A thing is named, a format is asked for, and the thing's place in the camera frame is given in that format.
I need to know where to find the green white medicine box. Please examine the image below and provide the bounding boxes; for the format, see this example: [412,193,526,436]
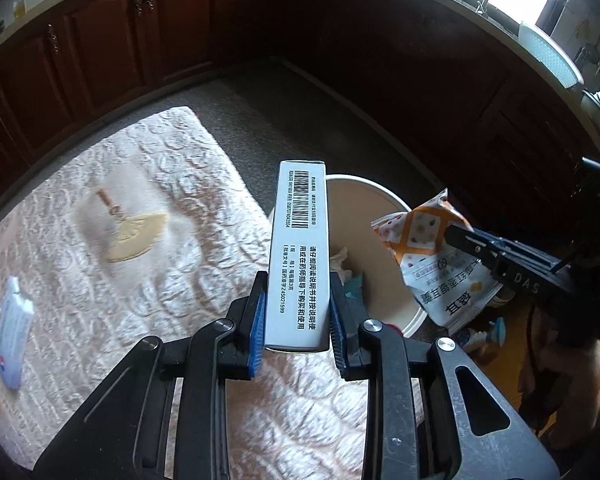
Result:
[264,160,330,352]

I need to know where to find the orange white snack bag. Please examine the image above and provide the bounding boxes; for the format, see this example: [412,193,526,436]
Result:
[370,190,502,334]

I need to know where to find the teal trash wrapper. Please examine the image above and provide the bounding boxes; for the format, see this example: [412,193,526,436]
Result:
[342,273,364,304]

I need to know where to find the round beige trash bin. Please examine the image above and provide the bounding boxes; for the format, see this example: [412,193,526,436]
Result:
[326,174,427,337]

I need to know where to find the dark wood kitchen cabinets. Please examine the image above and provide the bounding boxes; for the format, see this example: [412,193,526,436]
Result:
[0,0,600,221]

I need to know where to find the person's right hand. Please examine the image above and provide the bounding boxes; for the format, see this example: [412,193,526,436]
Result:
[518,309,600,451]

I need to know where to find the beige embossed tablecloth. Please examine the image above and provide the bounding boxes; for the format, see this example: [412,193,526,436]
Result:
[0,106,367,479]

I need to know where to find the blue white slim box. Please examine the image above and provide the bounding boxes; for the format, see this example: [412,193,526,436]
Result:
[0,276,34,390]

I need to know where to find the yellow oil bottle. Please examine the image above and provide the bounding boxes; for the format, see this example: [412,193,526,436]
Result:
[12,0,27,20]

